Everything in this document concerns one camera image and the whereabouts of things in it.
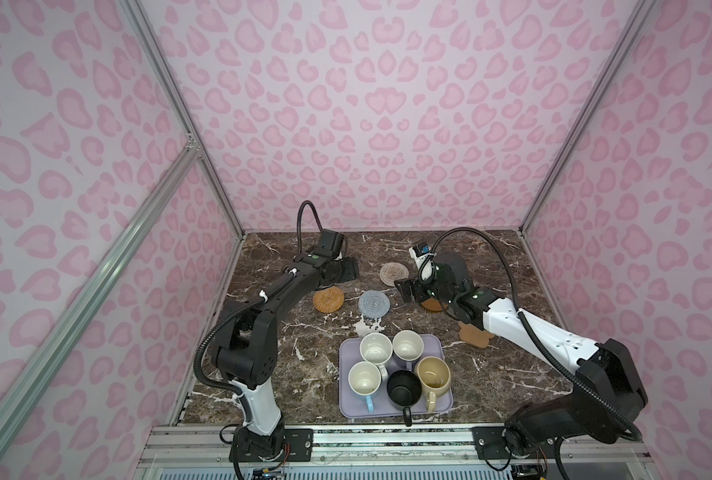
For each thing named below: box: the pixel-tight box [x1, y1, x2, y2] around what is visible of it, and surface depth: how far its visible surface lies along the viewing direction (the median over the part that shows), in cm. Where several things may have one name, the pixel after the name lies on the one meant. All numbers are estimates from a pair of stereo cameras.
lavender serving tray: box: [338, 334, 453, 419], surface depth 81 cm
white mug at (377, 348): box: [359, 332, 393, 381], surface depth 84 cm
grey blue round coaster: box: [358, 289, 390, 319], surface depth 100 cm
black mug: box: [386, 370, 422, 427], surface depth 77 cm
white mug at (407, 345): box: [392, 329, 425, 362], surface depth 85 cm
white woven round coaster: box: [380, 262, 409, 287], surface depth 109 cm
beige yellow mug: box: [415, 356, 451, 413], surface depth 76 cm
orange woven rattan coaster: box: [313, 286, 345, 314], surface depth 102 cm
